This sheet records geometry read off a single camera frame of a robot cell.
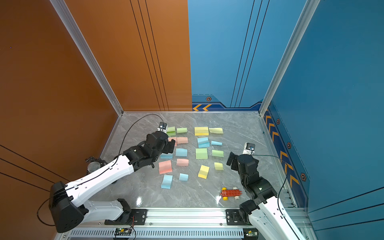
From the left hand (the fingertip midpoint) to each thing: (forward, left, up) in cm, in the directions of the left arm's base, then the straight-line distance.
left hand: (167, 137), depth 78 cm
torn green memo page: (+22, -4, -22) cm, 31 cm away
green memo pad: (+3, -19, -23) cm, 30 cm away
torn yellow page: (-6, -29, -23) cm, 38 cm away
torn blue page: (-13, -8, -22) cm, 27 cm away
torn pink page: (-4, -7, -21) cm, 23 cm away
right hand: (-8, -37, -4) cm, 38 cm away
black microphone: (-15, +31, +1) cm, 35 cm away
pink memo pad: (-8, +3, -20) cm, 22 cm away
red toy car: (-22, -36, -20) cm, 47 cm away
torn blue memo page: (+2, -5, -20) cm, 21 cm away
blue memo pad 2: (+11, -20, -22) cm, 32 cm away
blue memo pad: (-16, +1, -22) cm, 27 cm away
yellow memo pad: (+21, -19, -21) cm, 35 cm away
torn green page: (+3, -29, -22) cm, 36 cm away
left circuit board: (-39, +19, -23) cm, 49 cm away
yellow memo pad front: (-10, -20, -21) cm, 31 cm away
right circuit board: (-39, -42, -24) cm, 62 cm away
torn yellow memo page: (+22, -32, -22) cm, 44 cm away
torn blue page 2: (+11, -29, -22) cm, 38 cm away
